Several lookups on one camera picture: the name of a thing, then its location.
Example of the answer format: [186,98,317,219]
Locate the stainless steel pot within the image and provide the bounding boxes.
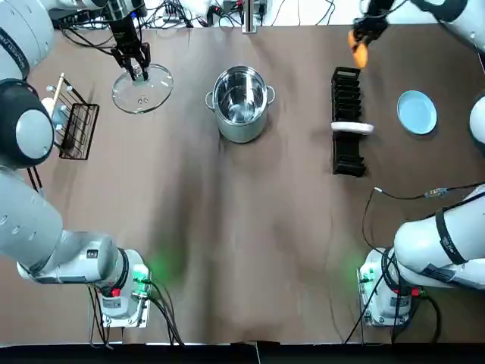
[205,66,277,144]

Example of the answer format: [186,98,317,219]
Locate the black wire cup rack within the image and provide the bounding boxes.
[46,72,101,161]

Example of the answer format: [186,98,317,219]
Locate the light blue cup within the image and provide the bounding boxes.
[51,105,70,132]

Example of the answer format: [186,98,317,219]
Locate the glass pot lid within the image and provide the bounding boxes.
[111,63,174,114]

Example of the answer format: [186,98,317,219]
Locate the black dish rack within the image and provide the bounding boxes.
[332,67,368,176]

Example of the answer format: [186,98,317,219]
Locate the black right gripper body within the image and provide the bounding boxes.
[357,0,392,28]

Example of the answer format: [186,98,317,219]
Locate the light blue plate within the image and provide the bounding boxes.
[396,89,438,135]

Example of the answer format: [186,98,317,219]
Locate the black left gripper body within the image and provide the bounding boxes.
[109,17,142,56]

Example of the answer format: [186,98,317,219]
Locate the white plate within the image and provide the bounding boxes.
[330,121,376,136]

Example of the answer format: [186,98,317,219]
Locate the black cable with silver plug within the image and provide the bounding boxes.
[361,183,485,253]

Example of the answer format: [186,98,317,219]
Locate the aluminium camera post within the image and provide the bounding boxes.
[244,0,263,35]

